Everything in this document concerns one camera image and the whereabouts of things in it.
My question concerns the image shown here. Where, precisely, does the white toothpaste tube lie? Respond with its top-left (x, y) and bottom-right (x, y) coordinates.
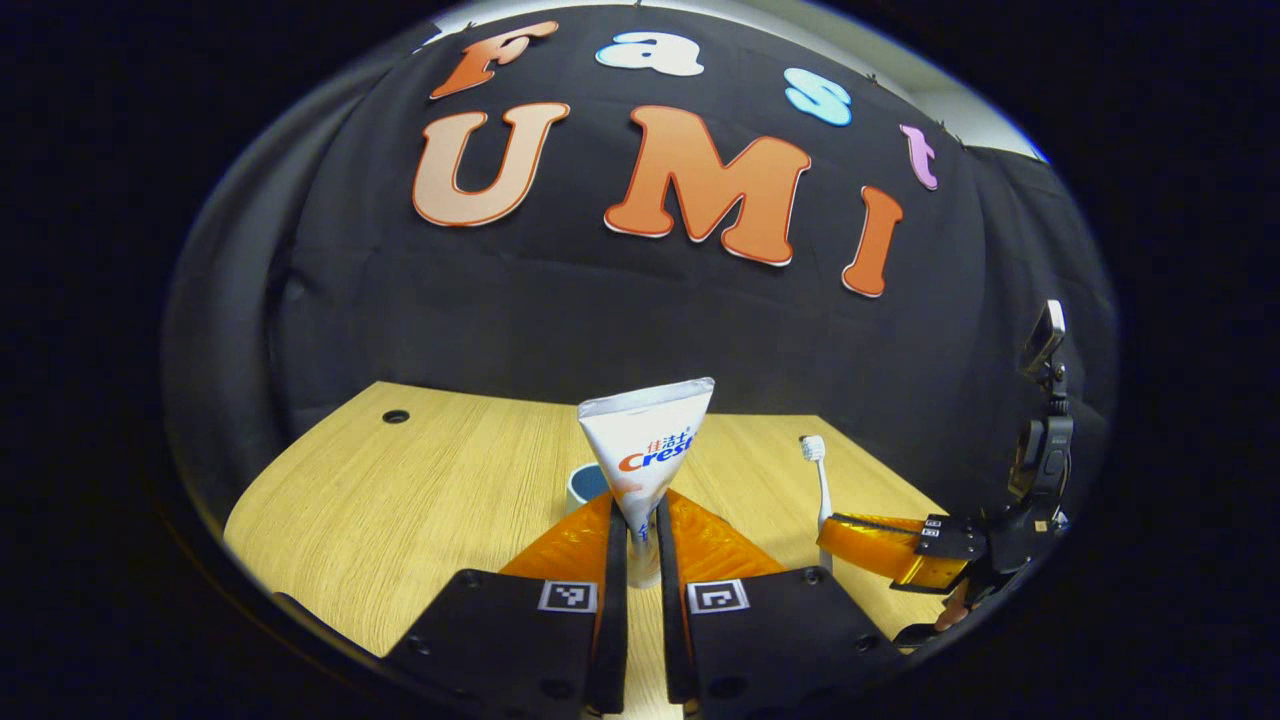
top-left (577, 377), bottom-right (716, 589)

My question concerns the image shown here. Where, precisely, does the pale green cup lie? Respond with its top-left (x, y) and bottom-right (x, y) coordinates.
top-left (566, 463), bottom-right (611, 513)

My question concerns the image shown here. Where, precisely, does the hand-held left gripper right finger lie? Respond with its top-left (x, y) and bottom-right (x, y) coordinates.
top-left (655, 488), bottom-right (906, 720)

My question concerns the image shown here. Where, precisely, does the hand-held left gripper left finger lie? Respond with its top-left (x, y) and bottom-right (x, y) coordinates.
top-left (385, 490), bottom-right (629, 720)

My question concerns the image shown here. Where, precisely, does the white toothbrush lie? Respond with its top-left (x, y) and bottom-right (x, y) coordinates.
top-left (800, 434), bottom-right (836, 573)

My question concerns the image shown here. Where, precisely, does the wooden desktop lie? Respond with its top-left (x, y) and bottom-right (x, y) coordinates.
top-left (222, 381), bottom-right (966, 720)

